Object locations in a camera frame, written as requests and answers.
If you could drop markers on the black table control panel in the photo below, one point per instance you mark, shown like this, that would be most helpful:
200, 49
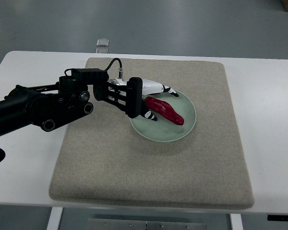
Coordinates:
283, 218

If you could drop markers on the white table leg left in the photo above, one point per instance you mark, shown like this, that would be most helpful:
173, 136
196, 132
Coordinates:
54, 218

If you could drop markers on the clear floor tile lower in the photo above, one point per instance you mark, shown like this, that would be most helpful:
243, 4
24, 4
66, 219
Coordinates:
102, 50

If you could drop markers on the red pepper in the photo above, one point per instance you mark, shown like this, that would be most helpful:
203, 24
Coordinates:
164, 109

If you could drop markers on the white table leg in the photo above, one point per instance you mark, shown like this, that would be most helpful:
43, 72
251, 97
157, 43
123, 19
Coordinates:
54, 218
236, 222

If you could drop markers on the white table leg right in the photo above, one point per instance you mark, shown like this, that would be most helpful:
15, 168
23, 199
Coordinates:
236, 222

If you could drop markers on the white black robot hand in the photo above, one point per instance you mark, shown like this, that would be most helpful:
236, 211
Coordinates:
149, 88

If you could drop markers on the metal base plate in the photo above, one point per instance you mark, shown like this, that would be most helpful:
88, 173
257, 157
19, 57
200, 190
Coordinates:
116, 224

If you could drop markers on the beige fabric mat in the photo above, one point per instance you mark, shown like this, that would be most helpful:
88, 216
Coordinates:
104, 160

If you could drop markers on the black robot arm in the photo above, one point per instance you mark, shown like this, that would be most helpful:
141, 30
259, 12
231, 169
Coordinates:
52, 106

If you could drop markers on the light green plate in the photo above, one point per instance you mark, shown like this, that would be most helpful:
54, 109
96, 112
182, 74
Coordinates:
164, 130

